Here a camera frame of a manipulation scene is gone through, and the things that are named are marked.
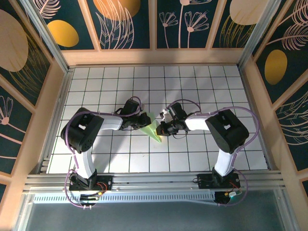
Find grey slotted cable duct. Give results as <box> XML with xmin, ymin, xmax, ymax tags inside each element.
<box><xmin>32</xmin><ymin>192</ymin><xmax>218</xmax><ymax>205</ymax></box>

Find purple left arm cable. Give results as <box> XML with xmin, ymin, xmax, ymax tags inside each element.
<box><xmin>64</xmin><ymin>96</ymin><xmax>145</xmax><ymax>209</ymax></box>

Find aluminium corner post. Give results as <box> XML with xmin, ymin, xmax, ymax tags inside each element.
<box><xmin>237</xmin><ymin>0</ymin><xmax>282</xmax><ymax>70</ymax></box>
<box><xmin>20</xmin><ymin>0</ymin><xmax>72</xmax><ymax>74</ymax></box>

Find wiring module with circuit board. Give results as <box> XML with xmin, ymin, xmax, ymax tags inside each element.
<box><xmin>214</xmin><ymin>191</ymin><xmax>242</xmax><ymax>207</ymax></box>

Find aluminium mounting rail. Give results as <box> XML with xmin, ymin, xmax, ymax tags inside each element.
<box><xmin>23</xmin><ymin>169</ymin><xmax>287</xmax><ymax>193</ymax></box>

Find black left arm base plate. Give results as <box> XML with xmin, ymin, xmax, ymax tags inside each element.
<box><xmin>69</xmin><ymin>175</ymin><xmax>114</xmax><ymax>193</ymax></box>

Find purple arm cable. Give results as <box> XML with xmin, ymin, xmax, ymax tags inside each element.
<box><xmin>64</xmin><ymin>96</ymin><xmax>145</xmax><ymax>209</ymax></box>
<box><xmin>166</xmin><ymin>99</ymin><xmax>260</xmax><ymax>208</ymax></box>

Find aluminium side rail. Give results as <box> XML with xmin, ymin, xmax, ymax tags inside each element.
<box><xmin>38</xmin><ymin>68</ymin><xmax>74</xmax><ymax>174</ymax></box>
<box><xmin>237</xmin><ymin>64</ymin><xmax>276</xmax><ymax>170</ymax></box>

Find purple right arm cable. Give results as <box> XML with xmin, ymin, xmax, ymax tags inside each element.
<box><xmin>166</xmin><ymin>99</ymin><xmax>260</xmax><ymax>208</ymax></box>

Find green paper sheet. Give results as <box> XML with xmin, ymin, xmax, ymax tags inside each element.
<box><xmin>140</xmin><ymin>112</ymin><xmax>162</xmax><ymax>143</ymax></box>

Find black wiring connector module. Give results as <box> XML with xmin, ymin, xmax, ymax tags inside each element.
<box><xmin>80</xmin><ymin>193</ymin><xmax>100</xmax><ymax>209</ymax></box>

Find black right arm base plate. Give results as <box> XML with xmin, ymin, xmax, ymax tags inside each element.
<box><xmin>193</xmin><ymin>173</ymin><xmax>241</xmax><ymax>190</ymax></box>

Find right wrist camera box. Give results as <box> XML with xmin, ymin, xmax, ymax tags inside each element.
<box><xmin>160</xmin><ymin>108</ymin><xmax>172</xmax><ymax>122</ymax></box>

